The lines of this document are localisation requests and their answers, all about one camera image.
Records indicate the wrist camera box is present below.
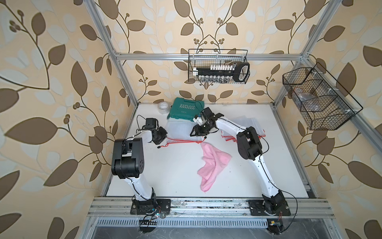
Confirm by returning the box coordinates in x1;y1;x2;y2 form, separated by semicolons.
201;107;215;121
143;118;159;130

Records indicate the clear tape roll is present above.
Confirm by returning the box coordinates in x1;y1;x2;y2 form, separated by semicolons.
157;101;171;115

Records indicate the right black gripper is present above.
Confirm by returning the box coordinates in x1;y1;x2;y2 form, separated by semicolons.
190;121;213;135

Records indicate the plastic bag in right basket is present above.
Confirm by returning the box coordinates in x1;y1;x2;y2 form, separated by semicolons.
295;88;320;112

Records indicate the pink wiping cloth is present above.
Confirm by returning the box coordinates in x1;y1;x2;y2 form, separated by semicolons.
198;142;232;192

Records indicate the aluminium front rail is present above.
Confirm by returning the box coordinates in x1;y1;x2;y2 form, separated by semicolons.
88;197;335;220

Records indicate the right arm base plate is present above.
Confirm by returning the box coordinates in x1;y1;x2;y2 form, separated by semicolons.
247;199;291;217

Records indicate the black wire basket right wall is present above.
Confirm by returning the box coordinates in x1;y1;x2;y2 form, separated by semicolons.
283;62;363;130

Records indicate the wiped clear document bag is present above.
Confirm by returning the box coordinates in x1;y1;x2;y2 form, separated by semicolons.
221;116;266;142

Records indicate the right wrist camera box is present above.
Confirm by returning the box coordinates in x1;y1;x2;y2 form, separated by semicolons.
201;107;215;121

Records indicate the black white tool in basket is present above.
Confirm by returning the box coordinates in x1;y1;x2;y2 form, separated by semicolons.
191;62;250;84

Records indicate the black wire basket wall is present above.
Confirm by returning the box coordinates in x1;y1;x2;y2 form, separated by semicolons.
283;62;363;130
187;48;250;85

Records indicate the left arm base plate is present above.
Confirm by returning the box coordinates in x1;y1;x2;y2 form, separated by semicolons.
130;199;171;216

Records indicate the green plastic tool case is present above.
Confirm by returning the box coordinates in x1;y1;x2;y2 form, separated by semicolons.
167;98;205;121

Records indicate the black wire basket back wall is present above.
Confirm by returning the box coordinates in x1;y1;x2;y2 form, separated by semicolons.
187;48;250;85

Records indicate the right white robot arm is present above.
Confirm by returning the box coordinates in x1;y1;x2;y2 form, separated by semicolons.
190;108;286;211

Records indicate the stack of clear document bags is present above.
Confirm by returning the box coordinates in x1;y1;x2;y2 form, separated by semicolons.
157;119;206;148

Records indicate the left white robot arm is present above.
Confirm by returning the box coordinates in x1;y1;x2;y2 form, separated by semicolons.
111;127;167;203

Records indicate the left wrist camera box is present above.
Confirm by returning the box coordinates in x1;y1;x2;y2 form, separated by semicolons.
143;118;159;130

